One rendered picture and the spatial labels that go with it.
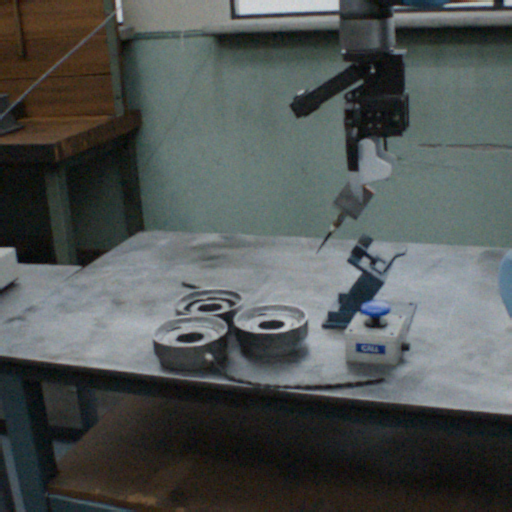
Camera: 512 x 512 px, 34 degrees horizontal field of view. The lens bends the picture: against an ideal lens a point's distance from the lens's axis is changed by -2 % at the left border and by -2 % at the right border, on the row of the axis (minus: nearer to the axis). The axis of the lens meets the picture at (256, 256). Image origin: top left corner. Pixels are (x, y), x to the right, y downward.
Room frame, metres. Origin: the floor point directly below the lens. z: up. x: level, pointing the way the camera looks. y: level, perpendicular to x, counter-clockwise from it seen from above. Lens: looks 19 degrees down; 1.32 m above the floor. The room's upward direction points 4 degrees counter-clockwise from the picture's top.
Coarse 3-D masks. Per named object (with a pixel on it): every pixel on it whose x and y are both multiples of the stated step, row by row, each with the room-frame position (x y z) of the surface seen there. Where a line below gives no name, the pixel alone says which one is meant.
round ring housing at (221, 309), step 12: (204, 288) 1.23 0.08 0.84; (216, 288) 1.23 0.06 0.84; (180, 300) 1.20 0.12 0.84; (192, 300) 1.22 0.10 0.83; (216, 300) 1.21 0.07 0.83; (240, 300) 1.19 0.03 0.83; (180, 312) 1.15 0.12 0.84; (192, 312) 1.14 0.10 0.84; (204, 312) 1.16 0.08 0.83; (216, 312) 1.13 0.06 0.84; (228, 312) 1.14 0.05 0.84; (228, 324) 1.14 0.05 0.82
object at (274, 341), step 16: (272, 304) 1.15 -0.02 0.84; (288, 304) 1.15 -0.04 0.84; (240, 320) 1.12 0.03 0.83; (256, 320) 1.12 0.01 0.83; (272, 320) 1.12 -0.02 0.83; (288, 320) 1.11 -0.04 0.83; (304, 320) 1.08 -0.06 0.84; (240, 336) 1.08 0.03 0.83; (256, 336) 1.06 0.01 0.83; (272, 336) 1.05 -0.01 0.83; (288, 336) 1.06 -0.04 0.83; (304, 336) 1.08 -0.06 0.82; (256, 352) 1.06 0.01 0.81; (272, 352) 1.06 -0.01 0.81; (288, 352) 1.06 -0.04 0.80
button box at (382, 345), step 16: (352, 320) 1.06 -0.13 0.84; (368, 320) 1.05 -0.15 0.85; (384, 320) 1.04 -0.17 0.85; (400, 320) 1.05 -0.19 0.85; (352, 336) 1.02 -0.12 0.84; (368, 336) 1.01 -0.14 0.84; (384, 336) 1.00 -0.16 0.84; (400, 336) 1.02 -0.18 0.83; (352, 352) 1.02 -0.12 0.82; (368, 352) 1.01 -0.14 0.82; (384, 352) 1.00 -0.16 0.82; (400, 352) 1.02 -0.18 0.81
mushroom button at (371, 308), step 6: (372, 300) 1.06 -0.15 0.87; (378, 300) 1.05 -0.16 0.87; (366, 306) 1.04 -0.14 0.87; (372, 306) 1.04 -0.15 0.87; (378, 306) 1.03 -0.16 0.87; (384, 306) 1.03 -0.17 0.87; (366, 312) 1.03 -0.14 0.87; (372, 312) 1.03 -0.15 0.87; (378, 312) 1.02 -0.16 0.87; (384, 312) 1.03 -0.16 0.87; (372, 318) 1.04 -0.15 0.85; (378, 318) 1.04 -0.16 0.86
